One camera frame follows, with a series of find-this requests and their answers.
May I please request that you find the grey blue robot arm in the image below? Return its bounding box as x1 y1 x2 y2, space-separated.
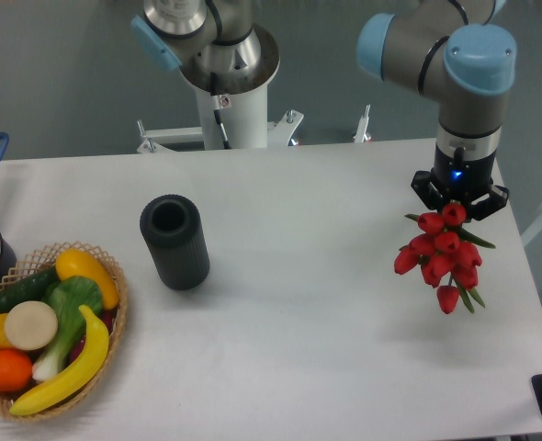
130 1 517 221

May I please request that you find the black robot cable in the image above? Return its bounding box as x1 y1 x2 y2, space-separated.
209 72 232 151

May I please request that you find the beige round mushroom cap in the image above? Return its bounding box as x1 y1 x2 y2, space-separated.
4 300 58 351

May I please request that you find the red tulip bouquet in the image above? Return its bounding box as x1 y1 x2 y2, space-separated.
393 201 495 314

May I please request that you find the green bok choy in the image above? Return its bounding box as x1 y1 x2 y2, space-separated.
32 276 102 382

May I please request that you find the yellow lemon squash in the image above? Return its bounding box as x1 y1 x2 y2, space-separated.
55 248 119 311

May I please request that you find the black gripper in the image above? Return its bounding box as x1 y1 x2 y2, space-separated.
411 146 510 221

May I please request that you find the dark grey ribbed vase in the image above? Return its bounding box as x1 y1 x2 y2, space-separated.
140 194 210 290

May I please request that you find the dark red vegetable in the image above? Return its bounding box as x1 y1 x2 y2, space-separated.
68 310 113 364

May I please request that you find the green cucumber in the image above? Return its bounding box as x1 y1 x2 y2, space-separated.
0 266 59 314

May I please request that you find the orange fruit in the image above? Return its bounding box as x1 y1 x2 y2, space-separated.
0 349 32 392

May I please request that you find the red white clamp post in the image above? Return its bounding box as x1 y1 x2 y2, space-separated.
353 104 372 143

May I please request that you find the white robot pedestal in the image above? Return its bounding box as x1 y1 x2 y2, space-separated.
181 24 280 150

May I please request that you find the yellow banana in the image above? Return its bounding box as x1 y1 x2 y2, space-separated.
9 305 109 417

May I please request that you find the white table clamp bracket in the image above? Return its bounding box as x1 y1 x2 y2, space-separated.
136 109 304 153

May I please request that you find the woven wicker basket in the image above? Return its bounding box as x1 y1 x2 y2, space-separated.
0 242 128 423

